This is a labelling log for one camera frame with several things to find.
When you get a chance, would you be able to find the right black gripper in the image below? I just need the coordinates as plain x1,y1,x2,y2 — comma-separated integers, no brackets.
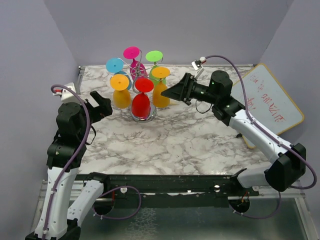
161,72,219,105

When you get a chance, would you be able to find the yellow wine glass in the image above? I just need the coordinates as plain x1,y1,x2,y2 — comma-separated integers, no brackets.
110,74,131,109
151,66,171,108

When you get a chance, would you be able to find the red wine glass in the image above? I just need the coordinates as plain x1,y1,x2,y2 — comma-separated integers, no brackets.
131,78,154,118

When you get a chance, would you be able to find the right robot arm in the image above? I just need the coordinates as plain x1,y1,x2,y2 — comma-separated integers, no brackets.
161,70,306,196

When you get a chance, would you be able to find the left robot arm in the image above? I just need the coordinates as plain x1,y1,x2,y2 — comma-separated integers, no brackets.
26,91,113,240

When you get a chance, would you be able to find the blue wine glass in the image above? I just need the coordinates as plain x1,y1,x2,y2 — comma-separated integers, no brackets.
105,57,132,90

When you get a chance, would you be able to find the green wine glass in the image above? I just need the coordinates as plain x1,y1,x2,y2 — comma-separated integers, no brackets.
145,50,164,86

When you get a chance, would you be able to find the pink wine glass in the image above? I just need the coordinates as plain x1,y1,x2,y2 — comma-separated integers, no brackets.
123,46,148,80

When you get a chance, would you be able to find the chrome wine glass rack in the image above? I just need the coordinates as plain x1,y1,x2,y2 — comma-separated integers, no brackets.
123,46,157,123

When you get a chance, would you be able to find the pale yellow marker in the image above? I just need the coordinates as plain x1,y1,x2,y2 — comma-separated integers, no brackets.
169,100,179,106

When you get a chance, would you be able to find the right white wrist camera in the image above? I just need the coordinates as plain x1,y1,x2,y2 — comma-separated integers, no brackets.
191,56,207,79

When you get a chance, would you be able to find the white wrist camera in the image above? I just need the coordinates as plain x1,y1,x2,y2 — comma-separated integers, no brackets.
191,56,207,79
52,82,79,104

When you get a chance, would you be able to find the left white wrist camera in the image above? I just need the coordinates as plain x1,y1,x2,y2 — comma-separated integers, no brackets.
52,82,79,104

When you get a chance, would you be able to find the whiteboard with yellow frame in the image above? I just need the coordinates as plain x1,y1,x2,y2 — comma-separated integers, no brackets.
242,63,305,135

